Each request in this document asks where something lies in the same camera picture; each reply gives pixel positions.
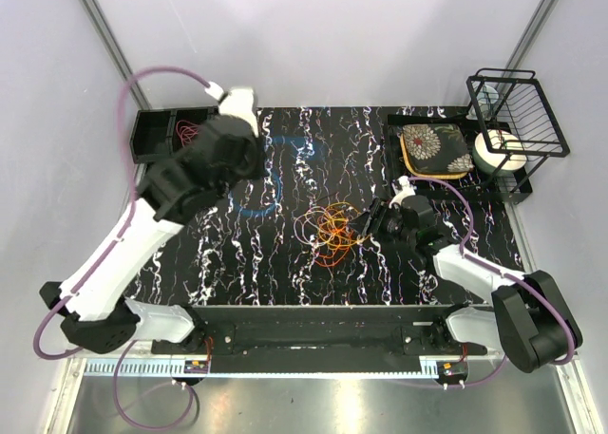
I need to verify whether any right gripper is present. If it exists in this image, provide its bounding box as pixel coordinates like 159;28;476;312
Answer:
346;198;416;247

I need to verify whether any yellow cable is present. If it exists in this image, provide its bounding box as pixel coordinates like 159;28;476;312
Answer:
316;204;362;257

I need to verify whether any white cable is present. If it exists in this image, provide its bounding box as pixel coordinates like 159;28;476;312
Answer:
293;206;333;246

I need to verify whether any blue cable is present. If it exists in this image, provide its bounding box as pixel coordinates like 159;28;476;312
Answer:
227;137;314;217

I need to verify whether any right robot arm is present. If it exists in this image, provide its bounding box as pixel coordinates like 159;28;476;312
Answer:
348;195;583;373

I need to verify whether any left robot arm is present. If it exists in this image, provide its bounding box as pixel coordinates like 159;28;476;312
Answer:
40;86;265;354

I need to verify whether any black three-compartment bin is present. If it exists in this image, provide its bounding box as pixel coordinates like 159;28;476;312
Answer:
130;106;218;164

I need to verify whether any floral square plate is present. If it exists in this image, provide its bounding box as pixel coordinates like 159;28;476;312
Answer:
399;123;474;180

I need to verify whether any black tray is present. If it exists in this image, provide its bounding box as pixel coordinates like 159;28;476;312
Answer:
383;114;533;203

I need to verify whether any white green bowl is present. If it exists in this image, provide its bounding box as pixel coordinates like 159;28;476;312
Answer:
472;129;527;176

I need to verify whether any glass cup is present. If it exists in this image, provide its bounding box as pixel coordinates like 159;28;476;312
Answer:
466;82;500;121

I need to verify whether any orange cable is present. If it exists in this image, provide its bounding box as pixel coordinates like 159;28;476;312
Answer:
311;203;365;270

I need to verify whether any pink cable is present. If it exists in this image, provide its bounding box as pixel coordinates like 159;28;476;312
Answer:
176;118;203;148

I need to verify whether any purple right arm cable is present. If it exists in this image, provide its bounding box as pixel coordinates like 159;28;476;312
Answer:
403;176;585;392

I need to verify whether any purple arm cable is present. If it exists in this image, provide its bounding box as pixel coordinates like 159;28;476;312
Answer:
403;176;585;392
31;66;213;428

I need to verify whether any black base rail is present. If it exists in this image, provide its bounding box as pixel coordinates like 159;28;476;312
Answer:
151;305;490;357

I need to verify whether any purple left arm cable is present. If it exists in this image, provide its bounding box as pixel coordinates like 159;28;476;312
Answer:
31;66;213;428

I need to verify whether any black wire dish rack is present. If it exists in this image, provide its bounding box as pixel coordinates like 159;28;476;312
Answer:
465;67;570;180

